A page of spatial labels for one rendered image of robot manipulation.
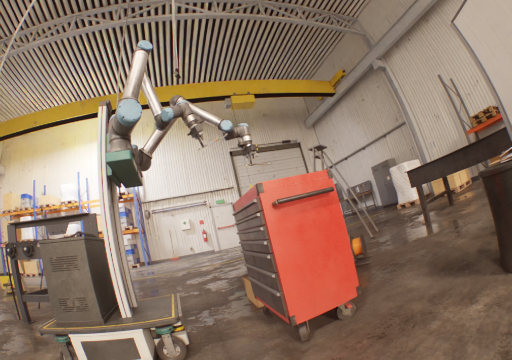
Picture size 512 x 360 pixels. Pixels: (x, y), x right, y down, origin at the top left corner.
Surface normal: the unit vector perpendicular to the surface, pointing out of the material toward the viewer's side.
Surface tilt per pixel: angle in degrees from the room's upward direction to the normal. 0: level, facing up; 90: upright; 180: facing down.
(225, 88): 90
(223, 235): 90
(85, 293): 90
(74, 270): 90
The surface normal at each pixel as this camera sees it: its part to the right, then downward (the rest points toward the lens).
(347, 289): 0.26, -0.30
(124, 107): 0.69, -0.26
